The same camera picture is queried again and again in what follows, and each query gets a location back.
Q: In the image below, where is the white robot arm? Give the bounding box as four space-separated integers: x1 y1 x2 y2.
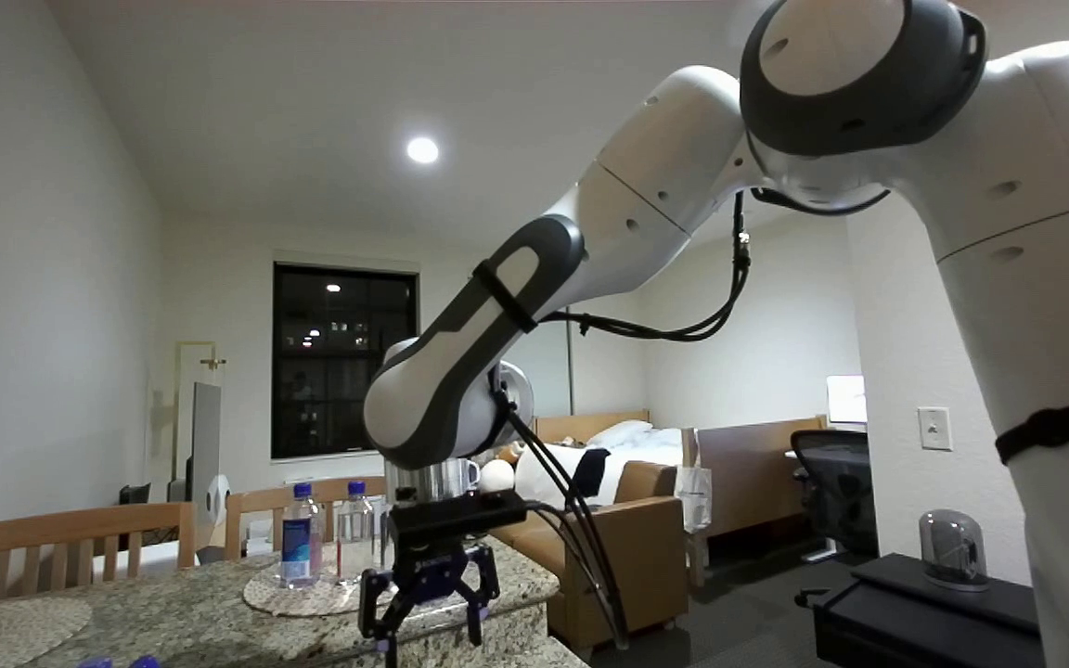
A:
363 0 1069 668

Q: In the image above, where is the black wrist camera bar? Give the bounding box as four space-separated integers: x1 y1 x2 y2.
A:
393 495 527 541

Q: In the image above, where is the black box on floor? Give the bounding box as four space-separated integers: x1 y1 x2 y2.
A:
800 553 1046 668

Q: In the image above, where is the wooden chair left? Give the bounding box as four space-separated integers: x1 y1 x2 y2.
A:
0 502 198 603

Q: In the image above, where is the grey cylindrical speaker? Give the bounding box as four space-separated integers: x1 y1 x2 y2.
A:
921 509 988 586

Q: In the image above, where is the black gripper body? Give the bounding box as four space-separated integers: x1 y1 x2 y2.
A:
393 533 470 606

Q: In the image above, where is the round woven placemat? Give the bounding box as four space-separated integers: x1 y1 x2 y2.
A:
240 564 357 620

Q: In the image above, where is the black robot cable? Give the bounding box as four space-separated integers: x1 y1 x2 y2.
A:
486 189 756 653

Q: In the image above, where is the white wall switch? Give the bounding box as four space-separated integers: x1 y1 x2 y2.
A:
916 403 950 453

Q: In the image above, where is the middle water bottle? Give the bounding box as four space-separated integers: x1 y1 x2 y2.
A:
334 480 374 586

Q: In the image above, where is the brown sofa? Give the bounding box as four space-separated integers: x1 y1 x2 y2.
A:
497 458 686 658

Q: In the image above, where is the water bottle blue label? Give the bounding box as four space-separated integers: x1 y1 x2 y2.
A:
279 483 321 586

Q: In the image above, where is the dark window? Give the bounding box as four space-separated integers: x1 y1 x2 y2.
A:
272 262 419 460

